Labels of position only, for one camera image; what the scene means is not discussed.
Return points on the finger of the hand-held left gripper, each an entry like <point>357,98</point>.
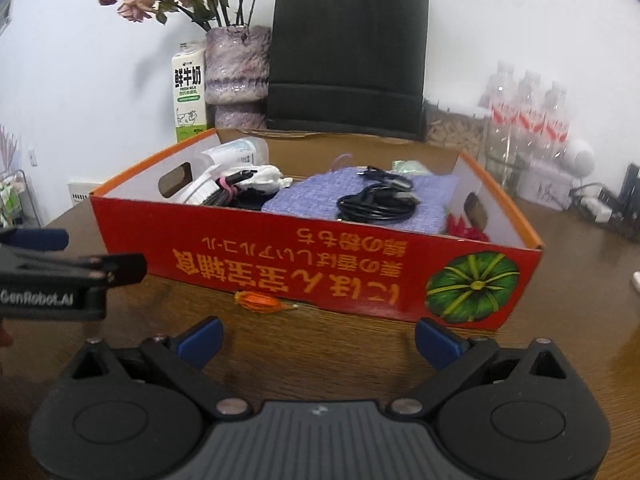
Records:
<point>125,270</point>
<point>40,240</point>

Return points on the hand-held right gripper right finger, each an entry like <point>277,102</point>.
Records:
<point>435,340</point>

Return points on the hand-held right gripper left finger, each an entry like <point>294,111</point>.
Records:
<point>202,340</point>

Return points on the red cardboard box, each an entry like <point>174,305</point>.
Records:
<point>150,240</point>

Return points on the artificial red flower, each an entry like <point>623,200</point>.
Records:
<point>465,232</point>

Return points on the wooden desktop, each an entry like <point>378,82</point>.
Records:
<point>575,310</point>

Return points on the orange candy wrapper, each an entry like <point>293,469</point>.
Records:
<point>257,302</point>

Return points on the white tin box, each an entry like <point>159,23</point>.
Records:
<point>542,185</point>

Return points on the white green milk carton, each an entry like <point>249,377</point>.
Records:
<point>190,90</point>

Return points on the white power strip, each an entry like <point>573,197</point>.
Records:
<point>595,207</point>

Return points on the clear jar of nuts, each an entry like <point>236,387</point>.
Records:
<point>452,132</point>

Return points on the small white round cap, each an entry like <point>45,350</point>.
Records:
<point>636,281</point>

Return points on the black power strip with plugs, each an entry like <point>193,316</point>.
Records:
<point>625,227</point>

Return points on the purple marbled vase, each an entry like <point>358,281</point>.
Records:
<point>235,70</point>

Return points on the white round speaker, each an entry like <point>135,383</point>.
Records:
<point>580,157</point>

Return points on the red label water bottle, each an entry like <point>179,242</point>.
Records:
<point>500,110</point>
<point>555,120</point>
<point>529,115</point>

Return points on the black paper bag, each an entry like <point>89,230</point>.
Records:
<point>345,50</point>

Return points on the white wall socket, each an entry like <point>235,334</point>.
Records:
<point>33,157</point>

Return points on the pink wall decoration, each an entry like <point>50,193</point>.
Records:
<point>10,150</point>

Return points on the wall picture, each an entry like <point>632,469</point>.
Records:
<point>5,17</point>

